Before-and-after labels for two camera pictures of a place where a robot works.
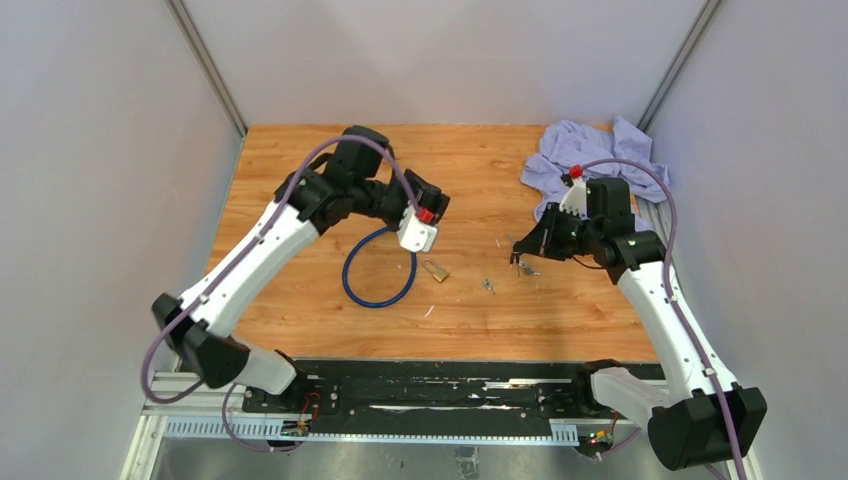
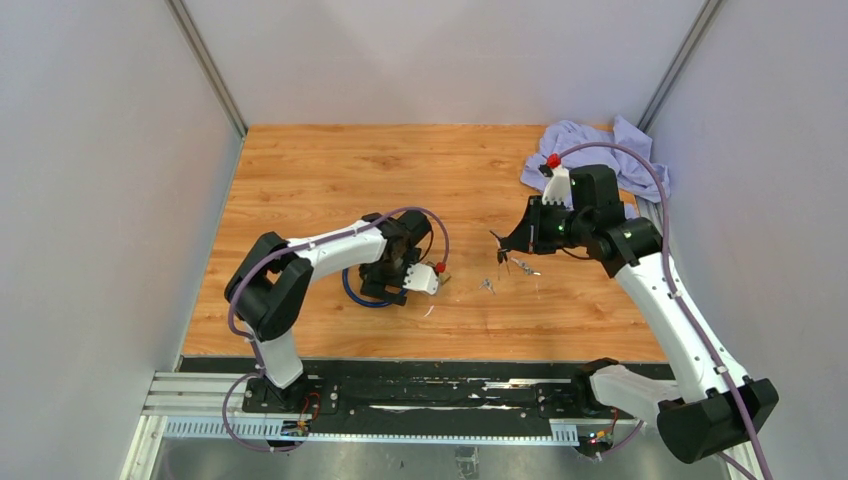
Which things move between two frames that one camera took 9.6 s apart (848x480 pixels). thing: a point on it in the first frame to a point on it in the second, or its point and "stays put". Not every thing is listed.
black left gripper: [414, 191] to [375, 285]
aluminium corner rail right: [690, 43] stays put
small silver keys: [487, 283] stays put
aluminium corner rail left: [186, 27] stays put
